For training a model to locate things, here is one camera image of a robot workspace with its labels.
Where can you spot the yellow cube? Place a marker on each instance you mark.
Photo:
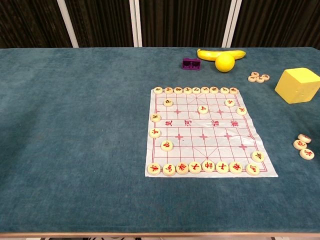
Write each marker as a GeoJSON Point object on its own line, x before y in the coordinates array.
{"type": "Point", "coordinates": [297, 85]}

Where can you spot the yellow banana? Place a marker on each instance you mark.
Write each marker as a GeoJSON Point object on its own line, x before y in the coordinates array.
{"type": "Point", "coordinates": [207, 55]}

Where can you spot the purple plastic block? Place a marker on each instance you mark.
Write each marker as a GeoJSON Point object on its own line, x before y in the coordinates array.
{"type": "Point", "coordinates": [191, 63]}

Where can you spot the teal felt tablecloth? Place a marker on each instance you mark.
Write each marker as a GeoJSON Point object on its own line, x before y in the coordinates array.
{"type": "Point", "coordinates": [75, 125]}

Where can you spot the Chinese chess board sheet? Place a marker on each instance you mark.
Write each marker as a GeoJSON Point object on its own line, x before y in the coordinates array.
{"type": "Point", "coordinates": [215, 147]}

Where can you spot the white frame post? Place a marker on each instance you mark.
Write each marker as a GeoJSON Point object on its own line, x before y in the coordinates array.
{"type": "Point", "coordinates": [232, 22]}
{"type": "Point", "coordinates": [135, 22]}
{"type": "Point", "coordinates": [68, 22]}

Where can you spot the yellow lemon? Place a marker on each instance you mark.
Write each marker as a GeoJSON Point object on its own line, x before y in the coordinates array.
{"type": "Point", "coordinates": [225, 62]}

